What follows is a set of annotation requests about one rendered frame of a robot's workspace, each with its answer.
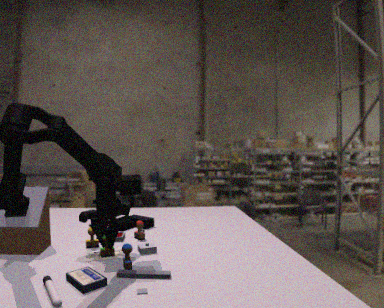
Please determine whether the black stamp pad tin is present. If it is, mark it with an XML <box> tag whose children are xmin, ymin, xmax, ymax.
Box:
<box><xmin>66</xmin><ymin>266</ymin><xmax>107</xmax><ymax>294</ymax></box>

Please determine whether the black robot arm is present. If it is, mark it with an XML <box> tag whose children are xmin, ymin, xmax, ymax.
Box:
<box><xmin>0</xmin><ymin>103</ymin><xmax>141</xmax><ymax>218</ymax></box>

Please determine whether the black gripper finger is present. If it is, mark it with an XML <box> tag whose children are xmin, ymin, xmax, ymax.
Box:
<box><xmin>104</xmin><ymin>227</ymin><xmax>119</xmax><ymax>250</ymax></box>
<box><xmin>88</xmin><ymin>223</ymin><xmax>109</xmax><ymax>248</ymax></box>

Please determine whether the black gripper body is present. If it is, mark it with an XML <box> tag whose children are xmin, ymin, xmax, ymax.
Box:
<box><xmin>79</xmin><ymin>195</ymin><xmax>136</xmax><ymax>232</ymax></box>

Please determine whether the dark red ink pad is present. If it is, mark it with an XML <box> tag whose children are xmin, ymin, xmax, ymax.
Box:
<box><xmin>115</xmin><ymin>232</ymin><xmax>125</xmax><ymax>242</ymax></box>

